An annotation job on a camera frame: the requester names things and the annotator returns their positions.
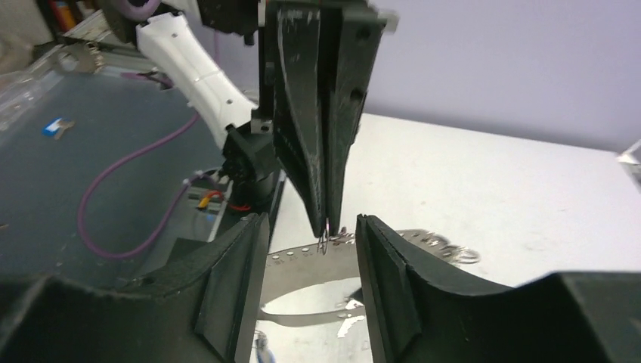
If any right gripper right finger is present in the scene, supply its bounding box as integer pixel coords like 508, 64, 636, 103
355, 215, 640, 362

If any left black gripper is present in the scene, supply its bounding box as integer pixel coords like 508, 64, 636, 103
197, 0, 327, 237

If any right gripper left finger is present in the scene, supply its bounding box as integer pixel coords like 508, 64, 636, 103
1, 214, 270, 362

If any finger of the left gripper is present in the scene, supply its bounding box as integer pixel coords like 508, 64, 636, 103
321, 2, 385, 235

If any large grey keyring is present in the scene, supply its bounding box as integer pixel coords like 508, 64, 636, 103
252, 225, 482, 363

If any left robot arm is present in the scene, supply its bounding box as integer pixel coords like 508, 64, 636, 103
100, 1, 399, 237

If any blue key tag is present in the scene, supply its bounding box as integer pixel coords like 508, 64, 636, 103
42, 118, 76, 140

